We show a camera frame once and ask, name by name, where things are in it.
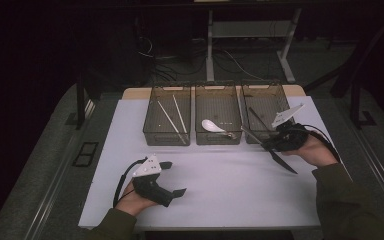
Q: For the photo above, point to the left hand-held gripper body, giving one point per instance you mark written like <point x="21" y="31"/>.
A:
<point x="152" y="190"/>

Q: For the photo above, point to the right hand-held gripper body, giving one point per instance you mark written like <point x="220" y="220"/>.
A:
<point x="290" y="138"/>

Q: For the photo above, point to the person's right hand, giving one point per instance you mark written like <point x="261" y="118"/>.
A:
<point x="316" y="151"/>

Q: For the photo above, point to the white ceramic spoon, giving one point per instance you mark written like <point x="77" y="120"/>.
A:
<point x="210" y="125"/>

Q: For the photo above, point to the black metal stand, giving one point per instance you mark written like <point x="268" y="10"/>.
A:
<point x="80" y="100"/>
<point x="356" y="100"/>

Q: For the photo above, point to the white metal desk frame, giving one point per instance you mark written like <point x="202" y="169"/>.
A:
<point x="250" y="29"/>

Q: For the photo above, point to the smoky clear plastic bin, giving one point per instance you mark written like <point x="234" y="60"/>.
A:
<point x="166" y="126"/>
<point x="218" y="106"/>
<point x="270" y="100"/>

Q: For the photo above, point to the person's left hand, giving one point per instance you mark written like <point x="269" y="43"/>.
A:
<point x="132" y="203"/>

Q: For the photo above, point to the white table mat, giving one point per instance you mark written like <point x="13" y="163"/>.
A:
<point x="226" y="200"/>

